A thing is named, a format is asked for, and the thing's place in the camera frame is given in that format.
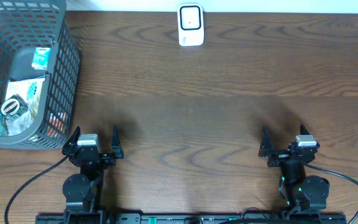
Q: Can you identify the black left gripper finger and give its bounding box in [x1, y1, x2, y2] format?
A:
[62, 126, 81, 156]
[111, 125, 124, 159]

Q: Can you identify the small teal tissue pack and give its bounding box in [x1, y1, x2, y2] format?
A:
[31, 47, 51, 70]

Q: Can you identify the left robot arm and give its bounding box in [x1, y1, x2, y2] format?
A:
[62, 126, 124, 223]

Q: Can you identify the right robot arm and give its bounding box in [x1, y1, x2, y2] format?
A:
[258, 125, 330, 213]

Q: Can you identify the white barcode scanner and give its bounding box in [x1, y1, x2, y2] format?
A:
[177, 3, 204, 47]

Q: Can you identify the black round-label box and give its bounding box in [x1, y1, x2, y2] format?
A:
[1, 94, 29, 123]

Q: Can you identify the grey plastic mesh basket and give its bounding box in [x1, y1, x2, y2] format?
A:
[0, 0, 80, 149]

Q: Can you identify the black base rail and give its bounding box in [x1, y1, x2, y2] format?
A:
[35, 212, 347, 224]

